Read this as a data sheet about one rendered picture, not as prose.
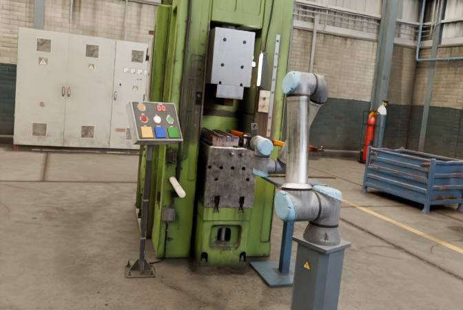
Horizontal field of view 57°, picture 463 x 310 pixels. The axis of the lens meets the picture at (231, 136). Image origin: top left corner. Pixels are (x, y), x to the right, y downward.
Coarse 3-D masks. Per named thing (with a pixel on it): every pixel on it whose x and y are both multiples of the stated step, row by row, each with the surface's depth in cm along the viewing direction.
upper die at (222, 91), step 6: (210, 84) 332; (216, 84) 312; (210, 90) 331; (216, 90) 311; (222, 90) 312; (228, 90) 313; (234, 90) 315; (240, 90) 316; (216, 96) 312; (222, 96) 313; (228, 96) 314; (234, 96) 315; (240, 96) 316
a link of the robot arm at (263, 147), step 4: (256, 140) 248; (260, 140) 244; (264, 140) 242; (268, 140) 243; (252, 144) 252; (256, 144) 245; (260, 144) 241; (264, 144) 242; (268, 144) 242; (272, 144) 243; (256, 148) 245; (260, 148) 241; (264, 148) 242; (268, 148) 242; (272, 148) 243; (256, 152) 245; (260, 152) 242; (264, 152) 242; (268, 152) 243
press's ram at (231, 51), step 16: (224, 32) 308; (240, 32) 311; (208, 48) 324; (224, 48) 309; (240, 48) 312; (208, 64) 320; (224, 64) 310; (240, 64) 314; (208, 80) 317; (224, 80) 312; (240, 80) 315
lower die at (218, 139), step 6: (210, 132) 341; (216, 132) 340; (210, 138) 320; (216, 138) 315; (222, 138) 316; (228, 138) 318; (234, 138) 319; (216, 144) 316; (222, 144) 317; (228, 144) 318; (234, 144) 319
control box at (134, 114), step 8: (128, 104) 281; (136, 104) 281; (144, 104) 285; (152, 104) 289; (160, 104) 293; (168, 104) 298; (128, 112) 281; (136, 112) 278; (144, 112) 282; (152, 112) 286; (160, 112) 290; (168, 112) 295; (128, 120) 281; (136, 120) 276; (152, 120) 284; (176, 120) 297; (136, 128) 274; (152, 128) 281; (136, 136) 273; (168, 136) 287; (136, 144) 277; (144, 144) 281; (152, 144) 285; (160, 144) 289; (168, 144) 293; (176, 144) 298
